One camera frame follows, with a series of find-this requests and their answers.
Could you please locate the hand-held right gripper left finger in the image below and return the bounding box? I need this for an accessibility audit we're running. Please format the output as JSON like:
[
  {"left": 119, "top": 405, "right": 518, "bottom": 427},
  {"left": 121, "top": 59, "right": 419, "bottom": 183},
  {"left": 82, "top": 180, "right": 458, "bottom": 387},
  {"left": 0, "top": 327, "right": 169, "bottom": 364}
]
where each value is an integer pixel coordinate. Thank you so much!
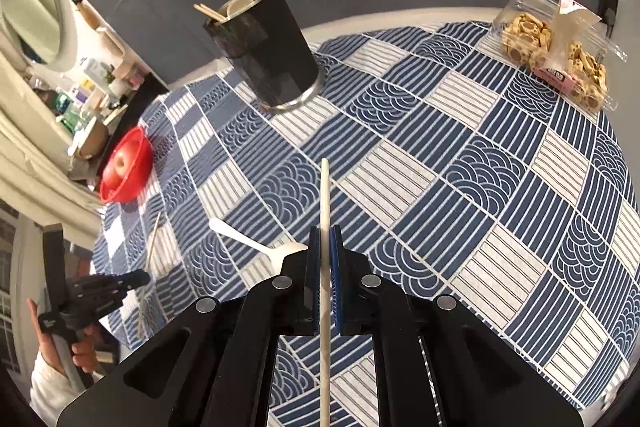
[{"left": 56, "top": 226, "right": 323, "bottom": 427}]

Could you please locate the round wall mirror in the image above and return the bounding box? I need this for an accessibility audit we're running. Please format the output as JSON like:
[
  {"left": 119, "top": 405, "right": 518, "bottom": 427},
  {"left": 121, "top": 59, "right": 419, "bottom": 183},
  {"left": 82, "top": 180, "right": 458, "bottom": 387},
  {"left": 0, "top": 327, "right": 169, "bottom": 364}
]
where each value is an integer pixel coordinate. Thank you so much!
[{"left": 0, "top": 0, "right": 76, "bottom": 72}]

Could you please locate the dark side table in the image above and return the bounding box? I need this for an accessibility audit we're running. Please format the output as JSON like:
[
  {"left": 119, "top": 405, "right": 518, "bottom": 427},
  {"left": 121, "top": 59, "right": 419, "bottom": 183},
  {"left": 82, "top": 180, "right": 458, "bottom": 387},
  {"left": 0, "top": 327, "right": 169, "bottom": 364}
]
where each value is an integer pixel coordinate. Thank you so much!
[{"left": 67, "top": 67, "right": 171, "bottom": 188}]

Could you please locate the cream curtain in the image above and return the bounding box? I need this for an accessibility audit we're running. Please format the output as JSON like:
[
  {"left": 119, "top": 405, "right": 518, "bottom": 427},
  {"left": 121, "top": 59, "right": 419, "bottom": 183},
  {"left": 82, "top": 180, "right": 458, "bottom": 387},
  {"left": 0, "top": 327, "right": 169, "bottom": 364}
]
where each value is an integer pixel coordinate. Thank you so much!
[{"left": 0, "top": 32, "right": 108, "bottom": 218}]

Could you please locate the beige ceramic mug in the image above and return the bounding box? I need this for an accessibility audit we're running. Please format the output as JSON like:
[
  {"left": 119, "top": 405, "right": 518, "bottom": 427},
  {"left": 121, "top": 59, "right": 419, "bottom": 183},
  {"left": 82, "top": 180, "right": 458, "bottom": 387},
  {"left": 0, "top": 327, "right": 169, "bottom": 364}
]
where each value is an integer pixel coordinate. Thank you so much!
[{"left": 70, "top": 119, "right": 111, "bottom": 160}]

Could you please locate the clear plastic cookie box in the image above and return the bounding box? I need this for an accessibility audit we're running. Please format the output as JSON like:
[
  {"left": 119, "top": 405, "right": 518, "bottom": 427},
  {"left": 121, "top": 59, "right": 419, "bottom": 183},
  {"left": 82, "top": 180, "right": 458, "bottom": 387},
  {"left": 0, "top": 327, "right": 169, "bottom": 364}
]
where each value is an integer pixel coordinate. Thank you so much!
[{"left": 492, "top": 0, "right": 628, "bottom": 62}]

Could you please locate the person's left hand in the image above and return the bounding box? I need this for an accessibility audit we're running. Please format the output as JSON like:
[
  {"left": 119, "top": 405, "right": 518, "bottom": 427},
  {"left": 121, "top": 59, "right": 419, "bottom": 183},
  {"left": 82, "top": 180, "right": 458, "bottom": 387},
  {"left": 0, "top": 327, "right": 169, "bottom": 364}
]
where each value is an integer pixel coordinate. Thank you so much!
[{"left": 26, "top": 298, "right": 104, "bottom": 374}]

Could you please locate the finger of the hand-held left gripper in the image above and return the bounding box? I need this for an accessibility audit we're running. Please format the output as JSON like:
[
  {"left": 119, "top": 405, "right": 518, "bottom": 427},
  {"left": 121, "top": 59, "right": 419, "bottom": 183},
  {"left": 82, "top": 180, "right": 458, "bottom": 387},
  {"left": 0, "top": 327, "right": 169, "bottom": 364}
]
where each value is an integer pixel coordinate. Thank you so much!
[
  {"left": 95, "top": 284, "right": 132, "bottom": 314},
  {"left": 107, "top": 270, "right": 152, "bottom": 290}
]

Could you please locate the person's left forearm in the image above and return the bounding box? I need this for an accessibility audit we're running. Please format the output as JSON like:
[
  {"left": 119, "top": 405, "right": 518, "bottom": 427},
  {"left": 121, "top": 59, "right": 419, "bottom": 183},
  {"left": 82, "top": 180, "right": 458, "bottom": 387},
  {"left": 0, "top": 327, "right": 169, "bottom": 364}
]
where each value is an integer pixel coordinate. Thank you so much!
[{"left": 30, "top": 352, "right": 101, "bottom": 425}]

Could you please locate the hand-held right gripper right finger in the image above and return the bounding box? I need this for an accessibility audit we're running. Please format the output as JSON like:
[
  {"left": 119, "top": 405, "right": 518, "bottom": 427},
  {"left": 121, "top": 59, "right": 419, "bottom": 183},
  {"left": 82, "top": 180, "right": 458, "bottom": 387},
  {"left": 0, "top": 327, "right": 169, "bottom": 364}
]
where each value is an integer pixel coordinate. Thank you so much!
[{"left": 327, "top": 224, "right": 585, "bottom": 427}]

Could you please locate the black utensil holder cup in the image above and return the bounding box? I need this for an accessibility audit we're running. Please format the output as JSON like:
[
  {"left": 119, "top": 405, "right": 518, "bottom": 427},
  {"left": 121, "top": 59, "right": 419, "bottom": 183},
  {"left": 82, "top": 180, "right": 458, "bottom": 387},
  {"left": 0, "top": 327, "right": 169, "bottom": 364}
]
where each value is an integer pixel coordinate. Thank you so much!
[{"left": 202, "top": 0, "right": 323, "bottom": 114}]

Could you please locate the red plastic basket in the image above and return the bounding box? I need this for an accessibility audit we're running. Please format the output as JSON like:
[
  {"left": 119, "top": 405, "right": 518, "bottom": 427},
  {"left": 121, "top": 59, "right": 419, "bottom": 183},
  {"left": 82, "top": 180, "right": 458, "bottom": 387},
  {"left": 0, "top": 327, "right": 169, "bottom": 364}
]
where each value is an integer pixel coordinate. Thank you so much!
[{"left": 98, "top": 127, "right": 154, "bottom": 204}]

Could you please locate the window frame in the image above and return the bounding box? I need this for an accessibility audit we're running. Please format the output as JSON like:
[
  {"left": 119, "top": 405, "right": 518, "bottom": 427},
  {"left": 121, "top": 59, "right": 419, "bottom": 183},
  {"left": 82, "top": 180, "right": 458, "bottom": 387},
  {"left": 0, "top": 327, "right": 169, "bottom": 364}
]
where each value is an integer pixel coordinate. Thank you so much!
[{"left": 0, "top": 202, "right": 31, "bottom": 378}]

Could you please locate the clear cookie bag pink label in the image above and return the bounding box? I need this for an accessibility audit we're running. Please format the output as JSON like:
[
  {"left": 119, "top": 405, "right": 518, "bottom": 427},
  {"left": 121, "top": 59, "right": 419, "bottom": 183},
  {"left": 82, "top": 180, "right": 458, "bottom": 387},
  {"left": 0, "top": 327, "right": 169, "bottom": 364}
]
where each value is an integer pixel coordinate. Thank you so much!
[{"left": 532, "top": 0, "right": 618, "bottom": 112}]

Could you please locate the green plastic bottle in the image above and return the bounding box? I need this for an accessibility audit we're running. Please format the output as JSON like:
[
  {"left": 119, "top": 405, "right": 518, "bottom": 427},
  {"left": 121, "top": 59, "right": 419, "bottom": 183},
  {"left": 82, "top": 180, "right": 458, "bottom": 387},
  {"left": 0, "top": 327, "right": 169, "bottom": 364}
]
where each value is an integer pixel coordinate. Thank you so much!
[{"left": 52, "top": 89, "right": 81, "bottom": 128}]

